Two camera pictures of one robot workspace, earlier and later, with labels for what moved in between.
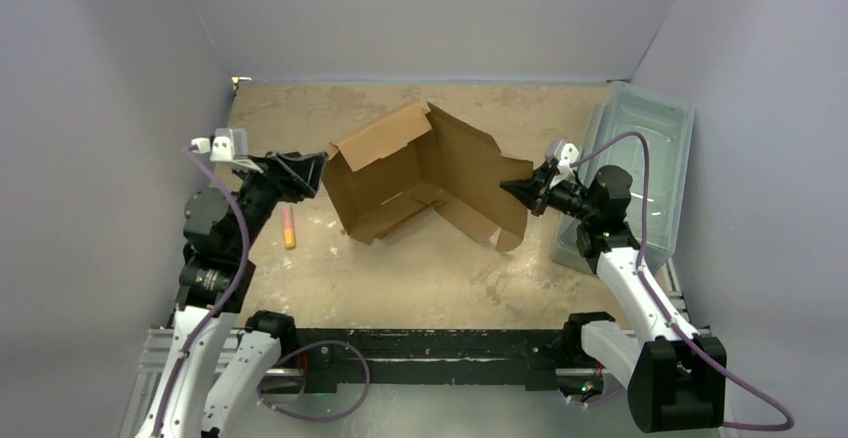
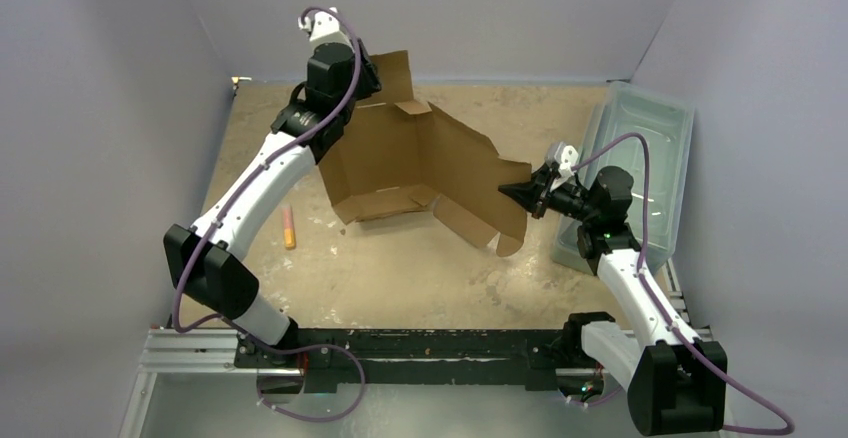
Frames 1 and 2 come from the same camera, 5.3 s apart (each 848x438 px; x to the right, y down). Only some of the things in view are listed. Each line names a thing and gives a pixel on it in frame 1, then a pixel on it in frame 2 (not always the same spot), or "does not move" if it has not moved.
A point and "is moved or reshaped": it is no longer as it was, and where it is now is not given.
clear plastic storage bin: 667,125 does not move
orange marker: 289,238 does not move
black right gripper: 543,188 does not move
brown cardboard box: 395,169 is moved or reshaped
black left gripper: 294,175 -> 369,73
